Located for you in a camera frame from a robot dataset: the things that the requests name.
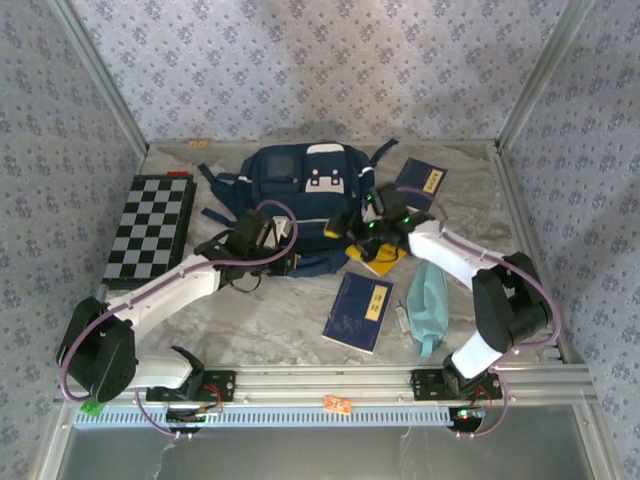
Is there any navy blue student backpack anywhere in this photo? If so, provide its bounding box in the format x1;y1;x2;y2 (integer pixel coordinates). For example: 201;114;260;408
197;138;401;279

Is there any blue book with yellow label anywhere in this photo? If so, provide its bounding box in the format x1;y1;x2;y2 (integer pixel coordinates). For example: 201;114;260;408
394;157;449;212
322;272;395;355

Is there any clear glue tube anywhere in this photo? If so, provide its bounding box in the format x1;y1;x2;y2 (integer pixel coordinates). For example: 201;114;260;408
396;299;414;349

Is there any teal pencil case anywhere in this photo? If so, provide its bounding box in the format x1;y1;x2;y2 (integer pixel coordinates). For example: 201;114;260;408
405;262;450;357

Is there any black and grey chessboard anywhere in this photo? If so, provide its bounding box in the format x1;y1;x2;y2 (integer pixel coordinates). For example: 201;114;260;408
101;173;197;291

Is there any shiny metal panel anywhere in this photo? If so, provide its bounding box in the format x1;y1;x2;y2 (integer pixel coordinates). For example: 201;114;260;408
39;404;616;480

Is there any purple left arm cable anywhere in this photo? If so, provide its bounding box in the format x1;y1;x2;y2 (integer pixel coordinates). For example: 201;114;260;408
57;199;300;440

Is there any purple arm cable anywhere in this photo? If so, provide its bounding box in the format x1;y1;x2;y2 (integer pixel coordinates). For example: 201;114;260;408
57;199;300;440
397;186;556;441

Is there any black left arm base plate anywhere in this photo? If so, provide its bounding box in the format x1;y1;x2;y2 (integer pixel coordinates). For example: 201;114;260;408
144;368;237;402

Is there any aluminium mounting rail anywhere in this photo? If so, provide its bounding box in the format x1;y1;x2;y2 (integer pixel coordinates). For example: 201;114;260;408
54;364;599;406

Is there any aluminium side rail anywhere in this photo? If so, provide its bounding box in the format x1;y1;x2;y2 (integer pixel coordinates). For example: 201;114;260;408
492;144;571;364

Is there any grey slotted cable duct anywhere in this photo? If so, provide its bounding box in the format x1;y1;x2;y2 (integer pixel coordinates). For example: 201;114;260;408
72;405;459;429

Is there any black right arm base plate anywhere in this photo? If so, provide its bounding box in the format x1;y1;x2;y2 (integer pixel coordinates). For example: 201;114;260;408
410;368;503;402

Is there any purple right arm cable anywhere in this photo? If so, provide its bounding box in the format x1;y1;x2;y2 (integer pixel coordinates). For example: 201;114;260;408
397;186;556;441

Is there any aluminium frame post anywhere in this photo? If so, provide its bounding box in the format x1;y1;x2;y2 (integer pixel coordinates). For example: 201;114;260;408
494;0;599;151
47;0;151;154

